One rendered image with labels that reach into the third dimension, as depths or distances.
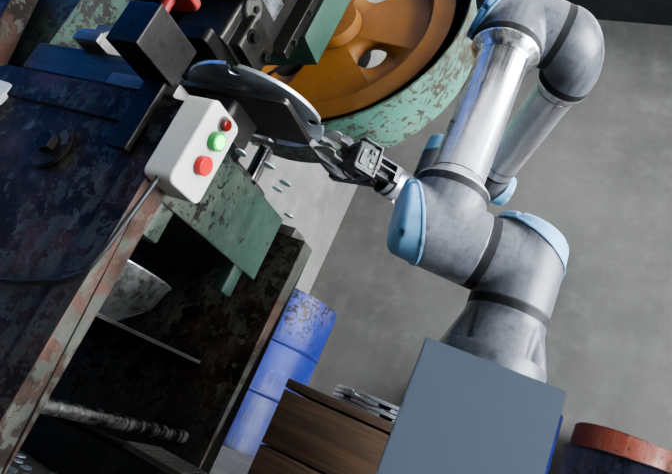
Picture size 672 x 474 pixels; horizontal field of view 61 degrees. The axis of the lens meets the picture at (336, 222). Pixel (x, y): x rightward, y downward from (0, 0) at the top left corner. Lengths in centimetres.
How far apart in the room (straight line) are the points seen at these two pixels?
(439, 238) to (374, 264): 379
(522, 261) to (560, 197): 386
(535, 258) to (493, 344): 14
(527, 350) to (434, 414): 15
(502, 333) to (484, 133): 30
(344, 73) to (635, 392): 315
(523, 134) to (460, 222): 42
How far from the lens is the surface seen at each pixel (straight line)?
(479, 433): 75
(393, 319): 439
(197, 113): 81
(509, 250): 82
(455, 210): 81
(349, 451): 113
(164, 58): 86
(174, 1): 90
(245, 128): 116
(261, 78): 105
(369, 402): 118
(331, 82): 164
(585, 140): 496
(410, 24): 171
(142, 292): 108
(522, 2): 104
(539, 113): 115
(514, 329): 80
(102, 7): 135
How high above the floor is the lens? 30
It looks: 18 degrees up
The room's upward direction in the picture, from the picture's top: 25 degrees clockwise
